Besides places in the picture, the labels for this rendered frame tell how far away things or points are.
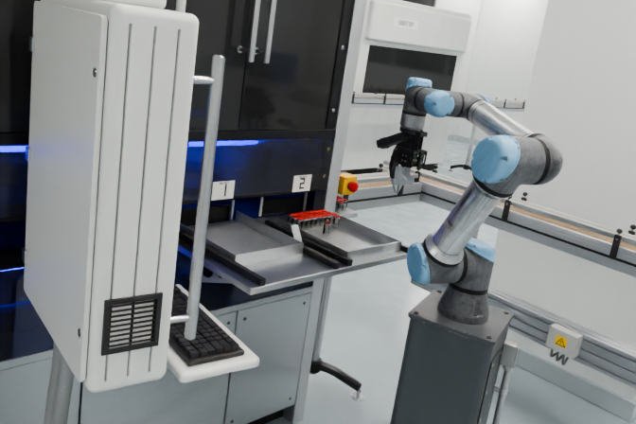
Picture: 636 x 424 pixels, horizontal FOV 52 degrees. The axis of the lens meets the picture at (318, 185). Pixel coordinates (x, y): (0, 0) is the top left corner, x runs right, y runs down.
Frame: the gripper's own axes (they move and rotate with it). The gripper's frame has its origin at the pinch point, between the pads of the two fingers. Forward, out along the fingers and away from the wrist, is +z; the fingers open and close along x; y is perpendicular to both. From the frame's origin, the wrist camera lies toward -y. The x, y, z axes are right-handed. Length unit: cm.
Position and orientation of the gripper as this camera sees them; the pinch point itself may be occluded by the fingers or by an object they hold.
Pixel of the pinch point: (395, 187)
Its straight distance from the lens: 209.3
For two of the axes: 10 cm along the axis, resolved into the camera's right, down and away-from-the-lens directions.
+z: -1.4, 9.6, 2.4
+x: 7.1, -0.7, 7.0
